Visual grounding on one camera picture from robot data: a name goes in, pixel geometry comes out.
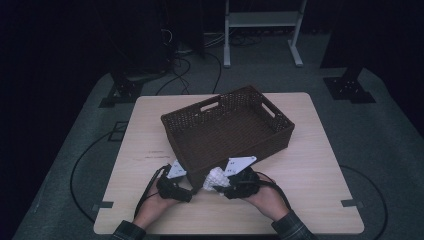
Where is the black tape square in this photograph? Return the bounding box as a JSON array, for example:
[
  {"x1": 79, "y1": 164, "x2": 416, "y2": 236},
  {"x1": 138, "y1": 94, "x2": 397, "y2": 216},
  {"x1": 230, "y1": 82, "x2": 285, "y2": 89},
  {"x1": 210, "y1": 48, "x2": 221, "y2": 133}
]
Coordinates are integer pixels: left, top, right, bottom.
[{"x1": 108, "y1": 120, "x2": 129, "y2": 142}]

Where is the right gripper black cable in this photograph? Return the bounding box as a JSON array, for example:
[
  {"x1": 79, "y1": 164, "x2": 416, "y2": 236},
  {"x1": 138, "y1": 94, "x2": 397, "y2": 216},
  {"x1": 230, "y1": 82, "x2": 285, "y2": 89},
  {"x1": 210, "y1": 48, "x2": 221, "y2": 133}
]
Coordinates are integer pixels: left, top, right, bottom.
[{"x1": 254, "y1": 171, "x2": 293, "y2": 211}]

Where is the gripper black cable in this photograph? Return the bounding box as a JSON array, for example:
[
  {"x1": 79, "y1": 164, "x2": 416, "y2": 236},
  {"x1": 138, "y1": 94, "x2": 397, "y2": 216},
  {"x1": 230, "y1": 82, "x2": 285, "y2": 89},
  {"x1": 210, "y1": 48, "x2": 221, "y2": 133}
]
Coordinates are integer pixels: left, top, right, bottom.
[
  {"x1": 133, "y1": 164, "x2": 168, "y2": 219},
  {"x1": 254, "y1": 171, "x2": 293, "y2": 211}
]

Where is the brown woven basket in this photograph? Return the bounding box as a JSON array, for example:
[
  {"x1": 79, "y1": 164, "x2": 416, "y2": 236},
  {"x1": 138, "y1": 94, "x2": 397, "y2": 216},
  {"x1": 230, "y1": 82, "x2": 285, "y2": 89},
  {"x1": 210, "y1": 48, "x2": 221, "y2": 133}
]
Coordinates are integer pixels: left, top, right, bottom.
[{"x1": 160, "y1": 85, "x2": 296, "y2": 194}]

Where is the person's right hand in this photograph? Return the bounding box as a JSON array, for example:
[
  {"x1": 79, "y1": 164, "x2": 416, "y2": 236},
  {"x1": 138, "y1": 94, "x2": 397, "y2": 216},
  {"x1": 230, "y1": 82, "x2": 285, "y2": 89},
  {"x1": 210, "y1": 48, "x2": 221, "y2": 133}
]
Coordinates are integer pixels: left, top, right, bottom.
[{"x1": 241, "y1": 181, "x2": 291, "y2": 223}]

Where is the black stand base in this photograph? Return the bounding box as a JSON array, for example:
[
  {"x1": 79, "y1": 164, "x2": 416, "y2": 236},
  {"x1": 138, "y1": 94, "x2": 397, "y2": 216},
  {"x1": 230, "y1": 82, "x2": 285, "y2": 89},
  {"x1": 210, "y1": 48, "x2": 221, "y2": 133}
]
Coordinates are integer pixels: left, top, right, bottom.
[
  {"x1": 98, "y1": 71, "x2": 144, "y2": 108},
  {"x1": 322, "y1": 66, "x2": 377, "y2": 104}
]

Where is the long black floor cable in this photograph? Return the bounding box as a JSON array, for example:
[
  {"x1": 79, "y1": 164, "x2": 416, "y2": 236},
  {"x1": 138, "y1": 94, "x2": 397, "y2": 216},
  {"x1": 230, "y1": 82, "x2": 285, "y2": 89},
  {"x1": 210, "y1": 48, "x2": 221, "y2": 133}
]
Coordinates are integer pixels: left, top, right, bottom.
[
  {"x1": 339, "y1": 164, "x2": 389, "y2": 240},
  {"x1": 69, "y1": 131, "x2": 114, "y2": 223}
]

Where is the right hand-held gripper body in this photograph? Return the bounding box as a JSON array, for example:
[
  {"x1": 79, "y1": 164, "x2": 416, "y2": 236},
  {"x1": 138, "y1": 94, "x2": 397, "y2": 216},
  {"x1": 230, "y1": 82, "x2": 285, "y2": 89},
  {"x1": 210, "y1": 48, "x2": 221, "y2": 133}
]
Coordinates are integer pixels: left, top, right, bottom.
[{"x1": 221, "y1": 155, "x2": 262, "y2": 200}]

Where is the white metal stand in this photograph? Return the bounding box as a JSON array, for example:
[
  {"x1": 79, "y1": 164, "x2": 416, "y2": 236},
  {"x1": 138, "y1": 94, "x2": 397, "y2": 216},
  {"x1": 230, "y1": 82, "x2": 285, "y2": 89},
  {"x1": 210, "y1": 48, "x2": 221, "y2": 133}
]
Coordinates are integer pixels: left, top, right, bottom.
[{"x1": 223, "y1": 0, "x2": 308, "y2": 69}]

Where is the person's left hand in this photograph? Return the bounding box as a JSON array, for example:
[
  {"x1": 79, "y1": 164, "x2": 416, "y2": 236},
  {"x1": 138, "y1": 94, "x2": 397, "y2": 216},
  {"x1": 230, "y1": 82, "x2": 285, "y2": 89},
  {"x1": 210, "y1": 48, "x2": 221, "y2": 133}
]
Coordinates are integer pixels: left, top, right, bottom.
[{"x1": 133, "y1": 181, "x2": 181, "y2": 231}]

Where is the white knitted cloth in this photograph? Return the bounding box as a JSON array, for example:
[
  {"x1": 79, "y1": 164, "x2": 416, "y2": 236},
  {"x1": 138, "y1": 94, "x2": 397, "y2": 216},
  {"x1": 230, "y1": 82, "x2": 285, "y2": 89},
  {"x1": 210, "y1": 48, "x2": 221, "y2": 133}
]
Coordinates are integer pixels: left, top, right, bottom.
[{"x1": 202, "y1": 166, "x2": 232, "y2": 193}]

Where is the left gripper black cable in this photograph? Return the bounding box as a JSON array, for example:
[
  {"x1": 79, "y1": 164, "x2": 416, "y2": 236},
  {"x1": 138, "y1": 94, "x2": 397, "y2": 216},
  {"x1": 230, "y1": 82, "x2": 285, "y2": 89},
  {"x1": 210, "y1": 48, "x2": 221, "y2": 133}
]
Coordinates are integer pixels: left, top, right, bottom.
[{"x1": 133, "y1": 164, "x2": 168, "y2": 219}]

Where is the grey tape mark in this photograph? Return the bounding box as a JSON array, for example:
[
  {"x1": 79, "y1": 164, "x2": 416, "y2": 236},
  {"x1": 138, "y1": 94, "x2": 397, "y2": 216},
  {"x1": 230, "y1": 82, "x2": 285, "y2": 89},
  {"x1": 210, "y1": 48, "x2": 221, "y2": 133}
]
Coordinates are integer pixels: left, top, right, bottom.
[
  {"x1": 91, "y1": 200, "x2": 115, "y2": 213},
  {"x1": 340, "y1": 198, "x2": 364, "y2": 208}
]

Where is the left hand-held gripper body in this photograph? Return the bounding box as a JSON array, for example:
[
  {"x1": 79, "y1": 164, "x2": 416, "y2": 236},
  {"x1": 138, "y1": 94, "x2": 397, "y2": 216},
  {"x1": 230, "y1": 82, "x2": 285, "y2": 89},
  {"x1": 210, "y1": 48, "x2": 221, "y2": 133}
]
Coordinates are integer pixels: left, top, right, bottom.
[{"x1": 155, "y1": 159, "x2": 193, "y2": 202}]

